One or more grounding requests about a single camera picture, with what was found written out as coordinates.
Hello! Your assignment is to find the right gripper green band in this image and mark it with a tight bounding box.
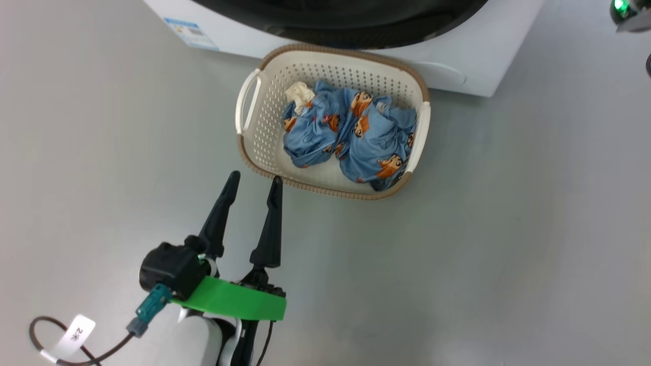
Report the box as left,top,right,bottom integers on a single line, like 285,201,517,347
616,8,651,34

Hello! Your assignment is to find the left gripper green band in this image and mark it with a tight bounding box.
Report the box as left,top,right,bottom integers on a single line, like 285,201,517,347
172,170,288,322

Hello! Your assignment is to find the white front-load washing machine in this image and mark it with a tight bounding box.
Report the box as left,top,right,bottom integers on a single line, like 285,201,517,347
142,0,546,98

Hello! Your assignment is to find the small white cloth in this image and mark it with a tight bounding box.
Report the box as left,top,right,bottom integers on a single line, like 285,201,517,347
285,81,317,115

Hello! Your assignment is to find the cream perforated laundry basket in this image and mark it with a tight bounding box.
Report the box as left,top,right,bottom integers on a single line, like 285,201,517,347
235,43,432,201

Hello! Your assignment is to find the blue energy label sticker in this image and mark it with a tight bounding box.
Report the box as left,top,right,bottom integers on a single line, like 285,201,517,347
164,18,219,50

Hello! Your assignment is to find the blue cartoon print garment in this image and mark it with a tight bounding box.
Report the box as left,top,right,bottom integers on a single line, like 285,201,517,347
281,80,351,169
333,90,419,192

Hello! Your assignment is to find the white cable label tag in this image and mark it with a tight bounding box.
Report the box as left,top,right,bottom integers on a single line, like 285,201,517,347
40,314,96,362

